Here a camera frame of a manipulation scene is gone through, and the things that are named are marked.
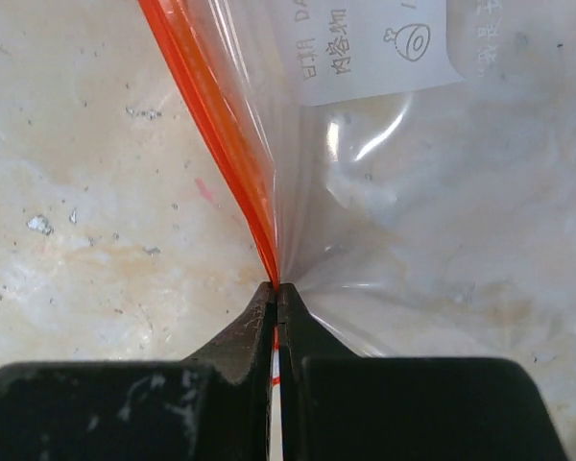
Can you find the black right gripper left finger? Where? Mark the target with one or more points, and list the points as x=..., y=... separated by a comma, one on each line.
x=215, y=404

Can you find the clear orange-zipper zip bag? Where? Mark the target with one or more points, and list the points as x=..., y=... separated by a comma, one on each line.
x=410, y=166

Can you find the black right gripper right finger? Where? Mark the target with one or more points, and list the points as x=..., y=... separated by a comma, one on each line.
x=337, y=405

